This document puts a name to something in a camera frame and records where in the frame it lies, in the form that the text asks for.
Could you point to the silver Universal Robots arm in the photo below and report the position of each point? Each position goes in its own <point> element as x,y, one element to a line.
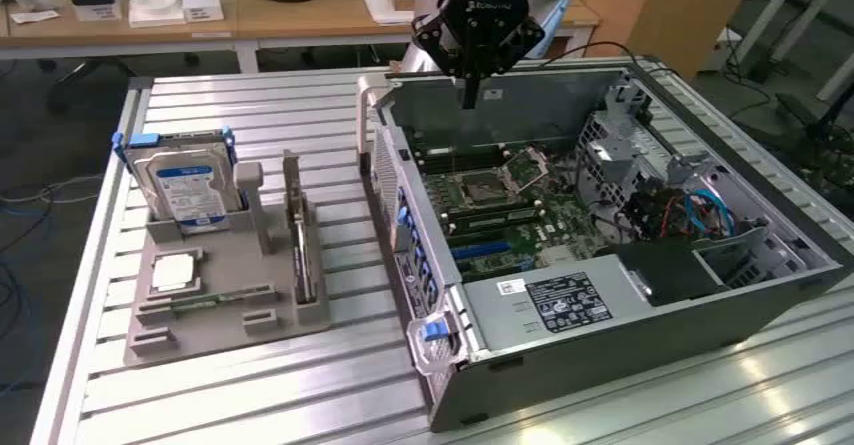
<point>423,60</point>

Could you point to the metal disk bay cage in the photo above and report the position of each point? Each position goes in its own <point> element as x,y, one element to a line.
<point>614,165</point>

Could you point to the green RAM stick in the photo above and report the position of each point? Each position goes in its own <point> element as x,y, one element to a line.
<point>214,299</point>

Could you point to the stack of white papers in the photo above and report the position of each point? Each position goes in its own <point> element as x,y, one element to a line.
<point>387,7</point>

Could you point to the black graphics card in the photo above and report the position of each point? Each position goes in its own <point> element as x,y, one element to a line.
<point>302,245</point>

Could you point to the metal socket cover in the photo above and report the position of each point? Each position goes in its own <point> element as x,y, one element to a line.
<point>527,165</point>

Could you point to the white desk frame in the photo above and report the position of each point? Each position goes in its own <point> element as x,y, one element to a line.
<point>801,10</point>

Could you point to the black floor stand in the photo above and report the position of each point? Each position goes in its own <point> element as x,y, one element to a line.
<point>794,107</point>

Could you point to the grey power supply unit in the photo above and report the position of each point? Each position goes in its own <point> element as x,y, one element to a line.
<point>507,315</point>

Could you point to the green motherboard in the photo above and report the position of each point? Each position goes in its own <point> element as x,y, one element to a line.
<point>567,225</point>

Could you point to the wooden cabinet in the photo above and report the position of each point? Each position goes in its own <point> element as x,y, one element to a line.
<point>674,15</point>

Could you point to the hard disk in blue caddy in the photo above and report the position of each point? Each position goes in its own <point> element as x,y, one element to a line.
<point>187,190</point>

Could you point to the wooden desk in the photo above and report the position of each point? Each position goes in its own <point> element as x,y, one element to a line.
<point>301,17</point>

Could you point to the silver CPU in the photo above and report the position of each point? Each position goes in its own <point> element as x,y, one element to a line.
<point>174,271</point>

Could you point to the dark grey open PC case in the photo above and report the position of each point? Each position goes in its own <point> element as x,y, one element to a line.
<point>601,365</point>

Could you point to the blue expansion slot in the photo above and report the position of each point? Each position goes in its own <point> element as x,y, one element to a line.
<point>490,250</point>

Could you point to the white box with tape roll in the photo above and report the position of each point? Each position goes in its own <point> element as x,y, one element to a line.
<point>156,10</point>

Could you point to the installed RAM stick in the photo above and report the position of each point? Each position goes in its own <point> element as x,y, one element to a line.
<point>494,217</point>

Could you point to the plain white box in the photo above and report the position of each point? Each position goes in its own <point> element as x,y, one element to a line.
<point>202,7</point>

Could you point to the blue case latch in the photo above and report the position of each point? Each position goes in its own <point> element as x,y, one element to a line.
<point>434,328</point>

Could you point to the white paper label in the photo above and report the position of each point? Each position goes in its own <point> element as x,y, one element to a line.
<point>34,16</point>

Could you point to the CPU socket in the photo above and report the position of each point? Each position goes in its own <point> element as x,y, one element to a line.
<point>482,189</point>

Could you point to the grey parts rack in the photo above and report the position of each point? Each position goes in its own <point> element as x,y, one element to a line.
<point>227,275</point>

